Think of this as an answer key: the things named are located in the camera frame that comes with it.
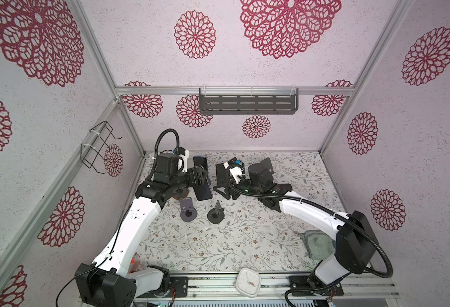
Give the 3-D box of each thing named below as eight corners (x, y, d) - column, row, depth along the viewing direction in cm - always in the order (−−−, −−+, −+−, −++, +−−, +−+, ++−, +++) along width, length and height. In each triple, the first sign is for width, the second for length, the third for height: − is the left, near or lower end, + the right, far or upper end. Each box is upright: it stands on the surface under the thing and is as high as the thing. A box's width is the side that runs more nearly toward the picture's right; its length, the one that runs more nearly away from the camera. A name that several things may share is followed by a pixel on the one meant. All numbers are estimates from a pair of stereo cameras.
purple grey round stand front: (180, 222, 93) (177, 213, 86) (183, 206, 99) (180, 197, 92) (196, 222, 93) (194, 213, 86) (198, 206, 99) (196, 197, 92)
